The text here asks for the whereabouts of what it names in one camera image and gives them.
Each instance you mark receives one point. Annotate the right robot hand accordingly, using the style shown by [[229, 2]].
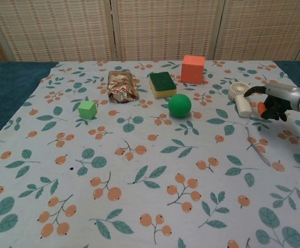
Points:
[[278, 99]]

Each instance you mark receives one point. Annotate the white handheld mini fan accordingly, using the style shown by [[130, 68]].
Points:
[[240, 99]]

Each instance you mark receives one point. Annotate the orange foam cube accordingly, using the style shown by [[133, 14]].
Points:
[[191, 70]]

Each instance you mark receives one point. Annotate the green ball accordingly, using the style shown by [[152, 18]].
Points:
[[180, 105]]

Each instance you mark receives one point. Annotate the green and yellow sponge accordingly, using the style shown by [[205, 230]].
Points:
[[162, 84]]

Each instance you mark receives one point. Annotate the floral patterned tablecloth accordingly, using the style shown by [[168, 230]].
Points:
[[149, 168]]

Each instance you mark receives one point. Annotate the woven folding screen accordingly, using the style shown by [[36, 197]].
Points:
[[149, 28]]

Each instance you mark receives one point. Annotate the gold foil snack packet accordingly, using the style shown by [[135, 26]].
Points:
[[122, 87]]

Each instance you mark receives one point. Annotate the small green cube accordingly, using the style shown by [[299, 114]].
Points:
[[87, 109]]

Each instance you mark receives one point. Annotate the teal table cover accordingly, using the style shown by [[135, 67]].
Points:
[[7, 93]]

